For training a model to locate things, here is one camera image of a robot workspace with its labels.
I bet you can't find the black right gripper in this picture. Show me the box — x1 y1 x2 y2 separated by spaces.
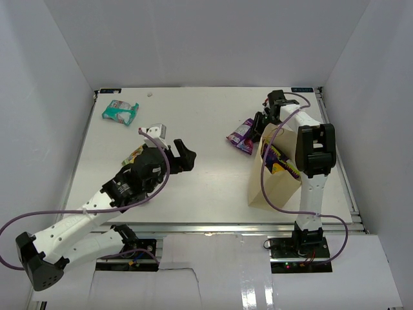
247 112 283 143

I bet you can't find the purple Fox's candy bag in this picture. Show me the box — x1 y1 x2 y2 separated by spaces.
226 118 259 155

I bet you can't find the dark blue chips bag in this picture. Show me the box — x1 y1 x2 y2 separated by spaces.
265 145 300 180

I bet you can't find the yellow M&M's packet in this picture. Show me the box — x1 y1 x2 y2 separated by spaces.
271 161 288 174

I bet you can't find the green Fox's candy bag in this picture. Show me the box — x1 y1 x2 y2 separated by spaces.
121 145 143 166

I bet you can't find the brown paper bag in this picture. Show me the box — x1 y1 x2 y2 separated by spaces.
247 124 301 211

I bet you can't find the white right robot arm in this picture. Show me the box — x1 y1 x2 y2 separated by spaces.
247 90 336 258

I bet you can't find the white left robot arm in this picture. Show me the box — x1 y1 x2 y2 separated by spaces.
15 139 196 291

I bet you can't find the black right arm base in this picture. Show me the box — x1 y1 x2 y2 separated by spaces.
263 238 333 274

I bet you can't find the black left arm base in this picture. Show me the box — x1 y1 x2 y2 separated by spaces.
99 224 158 264

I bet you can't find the dark blue logo sticker right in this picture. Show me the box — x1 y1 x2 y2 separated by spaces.
291 87 314 93

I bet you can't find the dark blue logo sticker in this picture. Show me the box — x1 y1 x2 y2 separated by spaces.
291 87 314 93
99 88 122 94

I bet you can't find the teal tissue packet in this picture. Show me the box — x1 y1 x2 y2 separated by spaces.
101 100 139 126

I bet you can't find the dark blue logo sticker left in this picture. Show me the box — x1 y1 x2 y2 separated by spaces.
99 88 122 94

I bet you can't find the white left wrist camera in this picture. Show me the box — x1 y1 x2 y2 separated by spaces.
138 123 168 149

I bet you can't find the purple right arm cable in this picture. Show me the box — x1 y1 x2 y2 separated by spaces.
260 92 350 266

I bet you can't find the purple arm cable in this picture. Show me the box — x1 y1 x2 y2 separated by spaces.
260 92 350 266
0 129 171 271

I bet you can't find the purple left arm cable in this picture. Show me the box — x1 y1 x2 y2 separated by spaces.
0 129 171 271

